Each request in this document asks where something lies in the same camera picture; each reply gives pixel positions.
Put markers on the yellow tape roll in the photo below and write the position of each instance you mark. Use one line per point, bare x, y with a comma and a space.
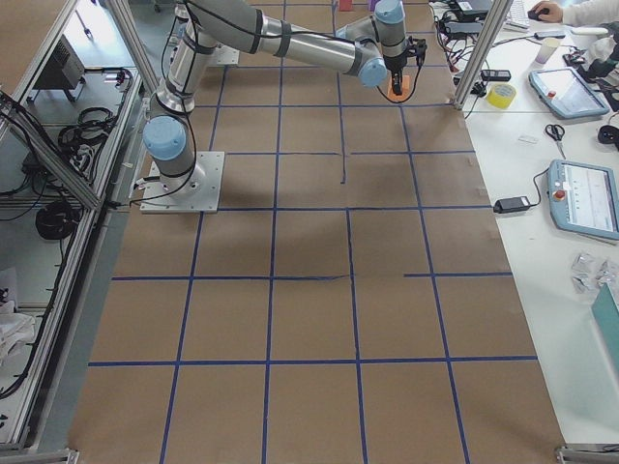
501, 95

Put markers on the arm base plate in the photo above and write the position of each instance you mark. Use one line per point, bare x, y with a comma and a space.
200, 193

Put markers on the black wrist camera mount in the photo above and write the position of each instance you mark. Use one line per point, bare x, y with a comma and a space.
417, 49

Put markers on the black power adapter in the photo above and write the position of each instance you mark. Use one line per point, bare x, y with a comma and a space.
510, 205

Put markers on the blue teach pendant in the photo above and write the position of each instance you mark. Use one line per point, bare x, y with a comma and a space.
583, 198
566, 94

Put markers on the blue teach pendant near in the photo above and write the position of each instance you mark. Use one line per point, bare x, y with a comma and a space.
583, 198

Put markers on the pink foam block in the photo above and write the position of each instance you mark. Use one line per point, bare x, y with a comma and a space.
345, 5

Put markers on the white paper cup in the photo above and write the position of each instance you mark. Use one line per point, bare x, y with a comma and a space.
547, 49

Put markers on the black handled scissors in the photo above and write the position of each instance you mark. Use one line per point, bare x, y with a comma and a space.
556, 132

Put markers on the orange foam block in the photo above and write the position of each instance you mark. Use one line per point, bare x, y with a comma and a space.
400, 88

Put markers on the blue teach pendant far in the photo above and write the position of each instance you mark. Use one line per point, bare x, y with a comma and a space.
566, 94

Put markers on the aluminium frame post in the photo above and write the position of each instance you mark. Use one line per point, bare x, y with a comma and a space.
493, 24

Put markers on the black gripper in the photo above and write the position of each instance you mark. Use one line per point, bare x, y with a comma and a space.
395, 64

